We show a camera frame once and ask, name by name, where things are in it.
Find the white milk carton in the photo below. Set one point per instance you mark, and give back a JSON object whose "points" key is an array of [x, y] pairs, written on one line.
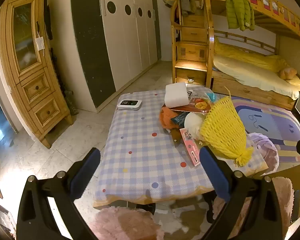
{"points": [[176, 95]]}

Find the wooden bunk bed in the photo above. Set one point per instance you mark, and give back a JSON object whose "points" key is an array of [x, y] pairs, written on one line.
{"points": [[240, 86]]}

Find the dark blue snack wrapper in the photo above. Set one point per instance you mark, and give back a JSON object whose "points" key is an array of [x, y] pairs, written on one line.
{"points": [[180, 118]]}

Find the orange plush toy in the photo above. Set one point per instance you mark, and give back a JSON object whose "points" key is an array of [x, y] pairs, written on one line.
{"points": [[287, 73]]}

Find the pink snack packet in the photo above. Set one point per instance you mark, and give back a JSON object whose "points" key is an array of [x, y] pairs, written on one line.
{"points": [[190, 145]]}

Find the white electronic timer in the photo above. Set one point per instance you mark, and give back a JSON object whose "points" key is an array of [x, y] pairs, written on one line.
{"points": [[129, 104]]}

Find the red mango snack packet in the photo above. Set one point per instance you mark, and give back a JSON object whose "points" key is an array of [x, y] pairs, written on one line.
{"points": [[200, 103]]}

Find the yellow foam fruit net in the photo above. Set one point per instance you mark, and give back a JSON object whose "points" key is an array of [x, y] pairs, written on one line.
{"points": [[222, 130]]}

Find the pastel patterned rug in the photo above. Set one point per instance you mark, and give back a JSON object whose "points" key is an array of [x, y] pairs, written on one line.
{"points": [[272, 120]]}

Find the blue plastic wrapper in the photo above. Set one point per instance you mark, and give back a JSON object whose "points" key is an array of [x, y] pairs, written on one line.
{"points": [[211, 97]]}

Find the white paper tag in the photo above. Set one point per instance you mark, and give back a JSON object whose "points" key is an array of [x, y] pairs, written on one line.
{"points": [[40, 43]]}

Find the grey jacket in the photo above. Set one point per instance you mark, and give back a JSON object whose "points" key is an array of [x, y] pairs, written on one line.
{"points": [[187, 3]]}

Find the table with checked tablecloth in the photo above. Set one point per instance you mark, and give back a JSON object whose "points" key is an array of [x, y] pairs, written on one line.
{"points": [[140, 155]]}

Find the wooden stair drawers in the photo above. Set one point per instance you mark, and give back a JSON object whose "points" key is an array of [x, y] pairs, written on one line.
{"points": [[191, 52]]}

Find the white wrapper with black print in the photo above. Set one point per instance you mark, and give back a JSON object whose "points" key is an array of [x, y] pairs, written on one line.
{"points": [[193, 92]]}

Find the green puffer jacket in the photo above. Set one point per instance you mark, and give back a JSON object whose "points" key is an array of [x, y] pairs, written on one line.
{"points": [[238, 7]]}

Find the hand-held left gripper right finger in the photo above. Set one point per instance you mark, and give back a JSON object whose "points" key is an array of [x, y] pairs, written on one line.
{"points": [[213, 172]]}

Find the pale purple plastic bag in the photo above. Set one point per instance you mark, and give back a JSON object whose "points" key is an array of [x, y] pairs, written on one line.
{"points": [[265, 150]]}

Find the wooden glass-door cabinet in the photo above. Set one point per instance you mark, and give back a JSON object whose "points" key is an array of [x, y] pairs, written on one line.
{"points": [[40, 87]]}

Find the yellow bed sheet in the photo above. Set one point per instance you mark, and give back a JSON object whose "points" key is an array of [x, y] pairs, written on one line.
{"points": [[250, 70]]}

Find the camouflage bag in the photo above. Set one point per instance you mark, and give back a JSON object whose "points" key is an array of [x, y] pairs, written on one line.
{"points": [[68, 100]]}

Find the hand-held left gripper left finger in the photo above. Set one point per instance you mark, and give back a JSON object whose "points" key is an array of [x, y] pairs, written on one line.
{"points": [[86, 170]]}

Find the black hanging cloth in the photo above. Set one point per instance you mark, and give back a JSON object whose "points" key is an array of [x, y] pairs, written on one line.
{"points": [[48, 22]]}

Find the white wardrobe with round holes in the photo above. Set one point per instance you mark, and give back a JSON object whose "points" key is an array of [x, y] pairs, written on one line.
{"points": [[125, 42]]}

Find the pink fluffy stool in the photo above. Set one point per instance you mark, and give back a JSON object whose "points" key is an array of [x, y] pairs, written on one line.
{"points": [[285, 195], [125, 225]]}

